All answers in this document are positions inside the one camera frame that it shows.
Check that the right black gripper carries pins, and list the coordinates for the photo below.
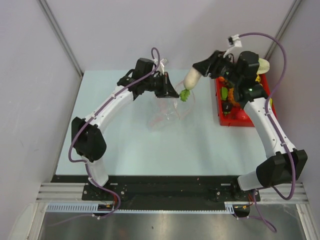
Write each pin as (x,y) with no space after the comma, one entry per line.
(205,67)

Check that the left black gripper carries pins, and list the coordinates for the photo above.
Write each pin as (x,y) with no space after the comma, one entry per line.
(166,90)

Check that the clear zip top bag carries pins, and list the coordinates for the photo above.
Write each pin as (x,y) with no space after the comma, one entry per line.
(166,111)

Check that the green starfruit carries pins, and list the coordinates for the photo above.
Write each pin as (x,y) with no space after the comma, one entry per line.
(224,93)

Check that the toy pineapple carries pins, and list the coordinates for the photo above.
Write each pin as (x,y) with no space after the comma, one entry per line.
(231,99)

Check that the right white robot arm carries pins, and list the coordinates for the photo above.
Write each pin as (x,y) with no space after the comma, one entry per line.
(284,162)

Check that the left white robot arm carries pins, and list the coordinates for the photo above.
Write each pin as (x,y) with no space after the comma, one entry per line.
(87,138)

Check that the orange fruit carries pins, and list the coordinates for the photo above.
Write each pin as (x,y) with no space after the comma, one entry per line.
(222,80)

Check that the dark avocado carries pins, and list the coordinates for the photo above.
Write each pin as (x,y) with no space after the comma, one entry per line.
(227,107)

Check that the yellow lemon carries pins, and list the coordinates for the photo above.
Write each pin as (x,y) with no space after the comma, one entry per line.
(258,79)

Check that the green white cabbage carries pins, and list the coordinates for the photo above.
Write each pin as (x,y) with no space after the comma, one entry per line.
(264,66)

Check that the red mango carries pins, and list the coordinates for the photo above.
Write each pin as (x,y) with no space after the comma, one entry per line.
(240,115)

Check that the red plastic tray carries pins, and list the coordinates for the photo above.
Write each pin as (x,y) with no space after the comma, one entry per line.
(228,120)

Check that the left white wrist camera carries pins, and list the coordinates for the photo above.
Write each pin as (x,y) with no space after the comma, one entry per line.
(160,65)

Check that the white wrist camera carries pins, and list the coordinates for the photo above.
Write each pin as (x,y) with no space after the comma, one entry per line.
(160,65)
(234,41)

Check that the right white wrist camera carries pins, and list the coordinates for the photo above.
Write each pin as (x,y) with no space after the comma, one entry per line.
(234,41)

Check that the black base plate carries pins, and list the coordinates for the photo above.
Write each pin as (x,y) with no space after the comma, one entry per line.
(217,188)

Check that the white cable duct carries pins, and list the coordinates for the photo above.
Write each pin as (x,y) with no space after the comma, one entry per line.
(97,208)

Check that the aluminium rail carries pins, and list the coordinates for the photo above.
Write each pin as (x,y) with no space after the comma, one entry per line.
(74,192)

